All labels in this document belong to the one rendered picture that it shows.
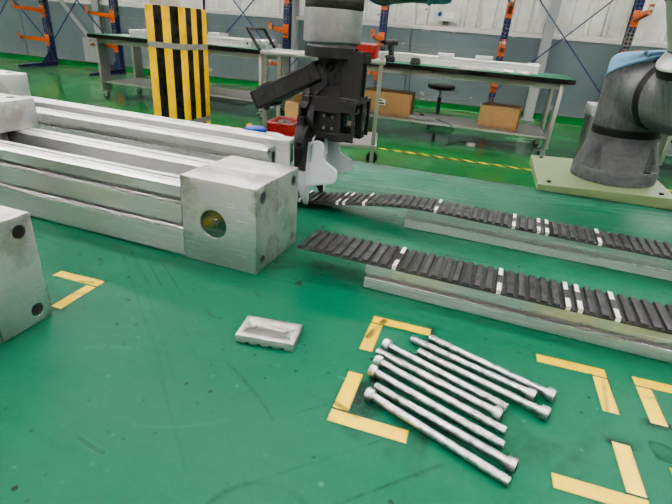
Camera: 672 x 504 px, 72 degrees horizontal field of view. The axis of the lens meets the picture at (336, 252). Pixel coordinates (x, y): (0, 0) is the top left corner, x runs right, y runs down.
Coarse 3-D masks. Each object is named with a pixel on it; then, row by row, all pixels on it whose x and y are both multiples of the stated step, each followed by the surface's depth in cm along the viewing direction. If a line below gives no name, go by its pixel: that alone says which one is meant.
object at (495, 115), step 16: (368, 96) 521; (384, 96) 516; (400, 96) 512; (288, 112) 547; (384, 112) 523; (400, 112) 519; (480, 112) 497; (496, 112) 490; (512, 112) 483; (512, 128) 489
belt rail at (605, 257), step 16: (416, 224) 64; (432, 224) 63; (448, 224) 63; (464, 224) 61; (480, 224) 61; (480, 240) 61; (496, 240) 61; (512, 240) 60; (528, 240) 60; (544, 240) 59; (560, 240) 58; (560, 256) 59; (576, 256) 58; (592, 256) 57; (608, 256) 57; (624, 256) 56; (640, 256) 55; (640, 272) 56; (656, 272) 55
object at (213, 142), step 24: (24, 96) 88; (48, 120) 76; (72, 120) 75; (96, 120) 73; (120, 120) 80; (144, 120) 78; (168, 120) 77; (144, 144) 71; (168, 144) 71; (192, 144) 68; (216, 144) 67; (240, 144) 66; (264, 144) 67; (288, 144) 71
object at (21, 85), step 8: (0, 72) 86; (8, 72) 86; (16, 72) 88; (0, 80) 84; (8, 80) 85; (16, 80) 86; (24, 80) 88; (0, 88) 84; (8, 88) 85; (16, 88) 87; (24, 88) 88
